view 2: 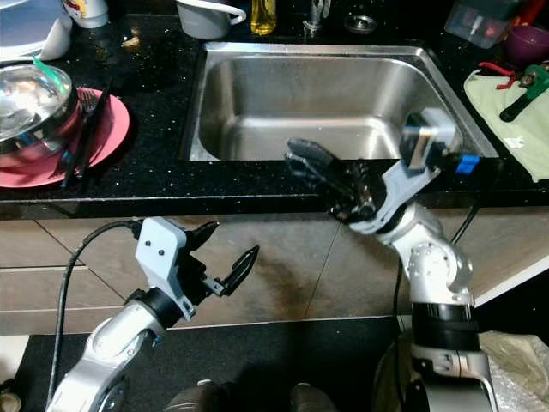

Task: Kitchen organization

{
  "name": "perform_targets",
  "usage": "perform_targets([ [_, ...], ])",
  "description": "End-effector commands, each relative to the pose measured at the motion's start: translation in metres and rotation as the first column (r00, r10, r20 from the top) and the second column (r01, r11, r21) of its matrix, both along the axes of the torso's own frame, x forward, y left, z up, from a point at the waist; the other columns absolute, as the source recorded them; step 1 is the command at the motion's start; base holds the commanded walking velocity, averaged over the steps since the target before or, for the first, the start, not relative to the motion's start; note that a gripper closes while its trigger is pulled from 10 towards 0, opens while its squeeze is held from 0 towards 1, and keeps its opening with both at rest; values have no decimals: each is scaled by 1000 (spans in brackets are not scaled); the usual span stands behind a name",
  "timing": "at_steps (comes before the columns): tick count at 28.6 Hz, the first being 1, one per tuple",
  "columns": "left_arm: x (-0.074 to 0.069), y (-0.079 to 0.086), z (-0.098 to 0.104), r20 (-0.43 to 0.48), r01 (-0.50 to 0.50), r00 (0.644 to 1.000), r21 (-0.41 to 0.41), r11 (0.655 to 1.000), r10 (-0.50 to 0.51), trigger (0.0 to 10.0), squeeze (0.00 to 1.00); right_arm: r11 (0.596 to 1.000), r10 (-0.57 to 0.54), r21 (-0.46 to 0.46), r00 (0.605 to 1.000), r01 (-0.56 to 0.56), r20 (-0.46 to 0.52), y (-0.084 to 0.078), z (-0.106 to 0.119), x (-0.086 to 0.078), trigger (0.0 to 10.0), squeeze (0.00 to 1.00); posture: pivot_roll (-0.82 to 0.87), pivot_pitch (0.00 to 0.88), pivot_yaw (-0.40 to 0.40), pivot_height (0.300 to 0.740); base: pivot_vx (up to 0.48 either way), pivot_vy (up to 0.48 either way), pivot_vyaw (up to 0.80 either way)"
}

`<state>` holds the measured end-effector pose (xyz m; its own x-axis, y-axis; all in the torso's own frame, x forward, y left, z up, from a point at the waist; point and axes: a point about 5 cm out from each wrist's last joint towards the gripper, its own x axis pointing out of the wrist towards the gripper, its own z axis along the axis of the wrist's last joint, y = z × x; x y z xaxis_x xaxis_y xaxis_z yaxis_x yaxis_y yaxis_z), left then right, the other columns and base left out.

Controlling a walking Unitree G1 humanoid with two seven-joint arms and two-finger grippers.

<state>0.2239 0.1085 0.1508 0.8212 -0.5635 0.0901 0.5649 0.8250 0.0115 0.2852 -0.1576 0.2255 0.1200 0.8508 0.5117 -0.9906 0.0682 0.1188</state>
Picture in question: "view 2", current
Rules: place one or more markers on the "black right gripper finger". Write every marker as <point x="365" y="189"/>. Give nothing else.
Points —
<point x="317" y="156"/>
<point x="326" y="189"/>

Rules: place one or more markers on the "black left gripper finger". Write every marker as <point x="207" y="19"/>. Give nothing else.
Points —
<point x="240" y="270"/>
<point x="206" y="233"/>

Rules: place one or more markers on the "steel bowl with green tape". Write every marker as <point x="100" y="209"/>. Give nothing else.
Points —
<point x="30" y="107"/>

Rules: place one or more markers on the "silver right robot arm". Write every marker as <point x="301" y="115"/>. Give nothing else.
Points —
<point x="437" y="266"/>

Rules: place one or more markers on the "beige kitchen cabinet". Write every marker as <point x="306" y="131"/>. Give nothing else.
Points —
<point x="309" y="257"/>

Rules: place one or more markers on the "red kitchen tool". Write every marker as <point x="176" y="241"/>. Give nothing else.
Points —
<point x="497" y="70"/>

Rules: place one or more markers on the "green and black kitchen tool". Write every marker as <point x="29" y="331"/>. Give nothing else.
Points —
<point x="523" y="99"/>

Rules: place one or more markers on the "stainless steel sink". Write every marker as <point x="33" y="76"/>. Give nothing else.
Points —
<point x="274" y="103"/>

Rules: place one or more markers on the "grey robot left leg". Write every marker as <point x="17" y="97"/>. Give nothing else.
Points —
<point x="193" y="399"/>

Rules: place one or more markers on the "grey robot leg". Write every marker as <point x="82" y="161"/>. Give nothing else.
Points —
<point x="193" y="399"/>
<point x="311" y="399"/>

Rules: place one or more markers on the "pink plate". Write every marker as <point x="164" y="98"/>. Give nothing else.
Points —
<point x="107" y="142"/>

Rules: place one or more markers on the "round metal counter cap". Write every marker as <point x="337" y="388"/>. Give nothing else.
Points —
<point x="360" y="23"/>

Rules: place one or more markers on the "chrome faucet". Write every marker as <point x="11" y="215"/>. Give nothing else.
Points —
<point x="317" y="15"/>

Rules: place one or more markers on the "grey robot right leg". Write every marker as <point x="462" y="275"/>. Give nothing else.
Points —
<point x="311" y="399"/>

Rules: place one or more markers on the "yellow oil bottle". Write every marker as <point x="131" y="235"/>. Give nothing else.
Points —
<point x="263" y="17"/>

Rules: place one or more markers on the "light green cloth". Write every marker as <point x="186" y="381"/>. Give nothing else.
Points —
<point x="489" y="112"/>

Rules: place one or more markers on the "clear plastic food box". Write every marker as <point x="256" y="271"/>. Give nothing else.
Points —
<point x="480" y="24"/>

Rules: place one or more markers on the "purple bowl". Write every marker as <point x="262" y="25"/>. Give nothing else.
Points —
<point x="527" y="43"/>

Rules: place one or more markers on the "white stacked plastic container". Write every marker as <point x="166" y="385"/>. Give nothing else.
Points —
<point x="21" y="26"/>

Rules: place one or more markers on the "red plastic utensil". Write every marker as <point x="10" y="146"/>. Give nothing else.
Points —
<point x="533" y="9"/>

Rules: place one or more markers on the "white printed mug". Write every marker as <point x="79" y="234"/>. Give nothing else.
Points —
<point x="86" y="10"/>

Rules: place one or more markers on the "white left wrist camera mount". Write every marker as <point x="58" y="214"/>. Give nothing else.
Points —
<point x="159" y="253"/>

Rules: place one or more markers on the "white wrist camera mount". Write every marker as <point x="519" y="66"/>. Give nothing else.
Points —
<point x="399" y="180"/>
<point x="159" y="253"/>

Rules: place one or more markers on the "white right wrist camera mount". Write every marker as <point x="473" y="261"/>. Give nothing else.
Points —
<point x="399" y="180"/>

